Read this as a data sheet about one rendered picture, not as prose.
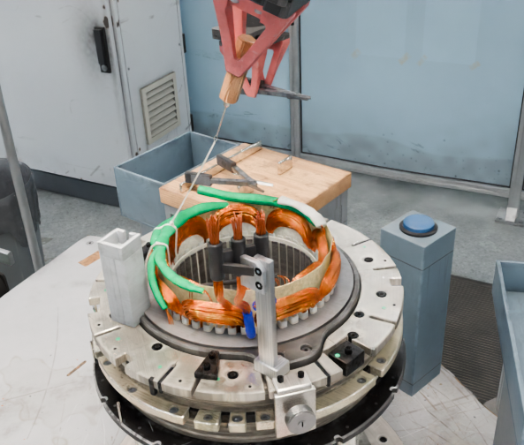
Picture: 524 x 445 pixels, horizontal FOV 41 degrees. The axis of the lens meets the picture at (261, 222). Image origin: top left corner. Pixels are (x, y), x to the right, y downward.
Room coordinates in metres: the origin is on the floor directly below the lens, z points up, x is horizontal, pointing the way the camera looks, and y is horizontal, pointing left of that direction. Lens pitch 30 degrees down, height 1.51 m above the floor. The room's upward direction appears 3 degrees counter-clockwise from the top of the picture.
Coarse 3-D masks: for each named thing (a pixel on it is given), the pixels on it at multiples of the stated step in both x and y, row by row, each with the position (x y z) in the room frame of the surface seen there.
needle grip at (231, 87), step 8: (240, 40) 0.58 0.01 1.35; (248, 40) 0.59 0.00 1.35; (240, 48) 0.58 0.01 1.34; (248, 48) 0.58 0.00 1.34; (240, 56) 0.58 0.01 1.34; (224, 80) 0.59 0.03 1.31; (232, 80) 0.59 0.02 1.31; (240, 80) 0.59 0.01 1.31; (224, 88) 0.59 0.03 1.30; (232, 88) 0.59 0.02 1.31; (240, 88) 0.59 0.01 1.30; (224, 96) 0.59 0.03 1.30; (232, 96) 0.59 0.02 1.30
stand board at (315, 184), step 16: (256, 160) 0.96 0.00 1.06; (272, 160) 0.96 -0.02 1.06; (304, 160) 0.95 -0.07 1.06; (224, 176) 0.91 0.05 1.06; (256, 176) 0.91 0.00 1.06; (272, 176) 0.90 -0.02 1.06; (288, 176) 0.90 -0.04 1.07; (304, 176) 0.90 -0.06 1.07; (320, 176) 0.90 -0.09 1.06; (336, 176) 0.89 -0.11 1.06; (160, 192) 0.88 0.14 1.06; (176, 192) 0.87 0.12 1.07; (192, 192) 0.86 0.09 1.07; (256, 192) 0.85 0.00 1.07; (272, 192) 0.85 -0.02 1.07; (288, 192) 0.85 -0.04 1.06; (304, 192) 0.85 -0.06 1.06; (320, 192) 0.85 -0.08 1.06; (336, 192) 0.87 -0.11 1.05
